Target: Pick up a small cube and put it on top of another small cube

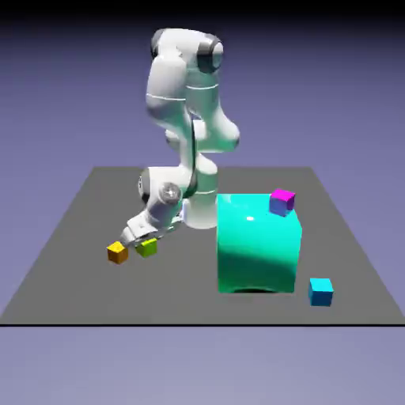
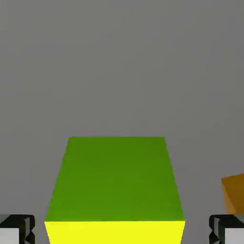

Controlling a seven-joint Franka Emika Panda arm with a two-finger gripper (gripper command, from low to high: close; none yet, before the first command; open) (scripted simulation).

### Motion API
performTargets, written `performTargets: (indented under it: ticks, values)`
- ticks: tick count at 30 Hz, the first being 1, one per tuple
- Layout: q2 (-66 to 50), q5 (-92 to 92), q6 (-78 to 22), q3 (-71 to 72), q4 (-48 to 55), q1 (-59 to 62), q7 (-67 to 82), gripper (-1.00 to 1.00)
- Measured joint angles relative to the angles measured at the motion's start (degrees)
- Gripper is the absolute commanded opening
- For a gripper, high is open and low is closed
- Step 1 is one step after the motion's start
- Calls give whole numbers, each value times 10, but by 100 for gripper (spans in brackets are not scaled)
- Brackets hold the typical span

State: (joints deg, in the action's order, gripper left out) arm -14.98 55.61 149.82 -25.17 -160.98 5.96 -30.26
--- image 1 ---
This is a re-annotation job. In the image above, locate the small magenta cube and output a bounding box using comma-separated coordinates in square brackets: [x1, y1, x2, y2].
[269, 188, 296, 218]

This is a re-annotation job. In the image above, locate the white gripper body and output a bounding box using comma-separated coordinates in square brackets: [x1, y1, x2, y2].
[119, 214, 177, 248]

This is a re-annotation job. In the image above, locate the small cyan cube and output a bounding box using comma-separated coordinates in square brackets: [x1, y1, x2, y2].
[308, 277, 334, 307]

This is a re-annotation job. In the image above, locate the small lime green cube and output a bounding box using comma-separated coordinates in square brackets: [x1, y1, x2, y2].
[135, 238, 158, 259]

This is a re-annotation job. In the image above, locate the large teal box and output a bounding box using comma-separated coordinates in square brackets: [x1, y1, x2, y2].
[217, 192, 303, 294]

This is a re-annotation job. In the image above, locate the small orange cube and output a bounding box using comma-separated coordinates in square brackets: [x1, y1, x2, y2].
[106, 240, 130, 265]

